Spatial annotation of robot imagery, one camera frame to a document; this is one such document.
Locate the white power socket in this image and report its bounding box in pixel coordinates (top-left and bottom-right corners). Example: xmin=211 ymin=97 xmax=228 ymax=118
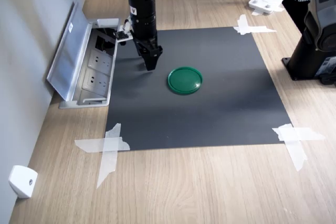
xmin=82 ymin=68 xmax=110 ymax=94
xmin=87 ymin=47 xmax=113 ymax=69

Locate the round green lid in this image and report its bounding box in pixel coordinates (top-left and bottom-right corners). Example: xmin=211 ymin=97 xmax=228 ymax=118
xmin=167 ymin=66 xmax=204 ymax=95

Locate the person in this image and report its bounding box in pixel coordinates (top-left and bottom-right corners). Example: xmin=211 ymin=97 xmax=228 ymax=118
xmin=262 ymin=0 xmax=312 ymax=35

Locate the silver cable duct box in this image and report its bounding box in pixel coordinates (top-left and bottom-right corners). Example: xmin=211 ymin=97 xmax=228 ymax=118
xmin=46 ymin=1 xmax=121 ymax=109

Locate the white partition bracket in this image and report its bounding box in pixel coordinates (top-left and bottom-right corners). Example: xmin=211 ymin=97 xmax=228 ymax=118
xmin=7 ymin=165 xmax=38 ymax=199

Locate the dark grey table mat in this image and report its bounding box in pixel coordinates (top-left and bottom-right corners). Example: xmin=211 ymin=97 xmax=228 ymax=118
xmin=104 ymin=26 xmax=292 ymax=152

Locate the grey partition panel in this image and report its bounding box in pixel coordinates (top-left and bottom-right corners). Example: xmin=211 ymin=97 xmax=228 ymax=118
xmin=0 ymin=0 xmax=94 ymax=224

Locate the gripper camera box with mount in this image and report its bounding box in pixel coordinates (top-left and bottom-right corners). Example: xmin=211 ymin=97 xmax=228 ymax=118
xmin=115 ymin=15 xmax=133 ymax=44

